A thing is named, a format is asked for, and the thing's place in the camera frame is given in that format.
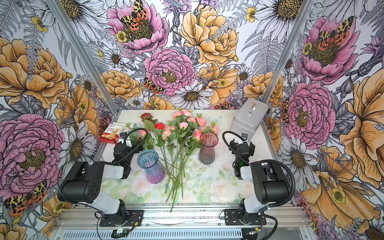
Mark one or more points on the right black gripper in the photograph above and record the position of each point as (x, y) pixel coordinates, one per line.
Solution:
(251, 149)

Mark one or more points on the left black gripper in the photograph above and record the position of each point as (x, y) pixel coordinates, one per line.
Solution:
(136, 150)

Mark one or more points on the blue purple glass vase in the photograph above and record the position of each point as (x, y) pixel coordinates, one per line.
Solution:
(149, 161)

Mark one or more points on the dark pink glass vase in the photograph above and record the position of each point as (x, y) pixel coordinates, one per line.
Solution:
(207, 153)

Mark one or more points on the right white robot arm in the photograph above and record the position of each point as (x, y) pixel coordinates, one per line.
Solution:
(274, 183)

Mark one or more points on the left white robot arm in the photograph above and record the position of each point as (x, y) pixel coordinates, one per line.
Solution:
(83, 184)

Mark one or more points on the red white snack box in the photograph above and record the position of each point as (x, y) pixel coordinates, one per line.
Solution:
(111, 134)

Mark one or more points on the green eucalyptus sprig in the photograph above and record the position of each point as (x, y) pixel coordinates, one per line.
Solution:
(148, 143)

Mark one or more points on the silver metal box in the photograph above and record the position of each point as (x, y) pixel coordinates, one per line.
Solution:
(248, 119)

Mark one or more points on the dark red flower stem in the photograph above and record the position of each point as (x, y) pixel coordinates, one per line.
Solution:
(149, 121)

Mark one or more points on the red rose stem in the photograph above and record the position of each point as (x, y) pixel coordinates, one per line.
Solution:
(160, 126)

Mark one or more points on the pink rose bunch on table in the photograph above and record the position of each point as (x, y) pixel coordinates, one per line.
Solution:
(179, 140)

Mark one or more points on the white vent grille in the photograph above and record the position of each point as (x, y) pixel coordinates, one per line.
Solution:
(155, 234)

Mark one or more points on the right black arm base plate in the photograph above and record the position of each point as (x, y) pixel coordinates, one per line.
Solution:
(234, 217)

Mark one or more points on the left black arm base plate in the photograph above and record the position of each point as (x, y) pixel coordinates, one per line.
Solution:
(131, 218)

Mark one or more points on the aluminium front rail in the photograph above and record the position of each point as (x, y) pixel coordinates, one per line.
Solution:
(181, 216)

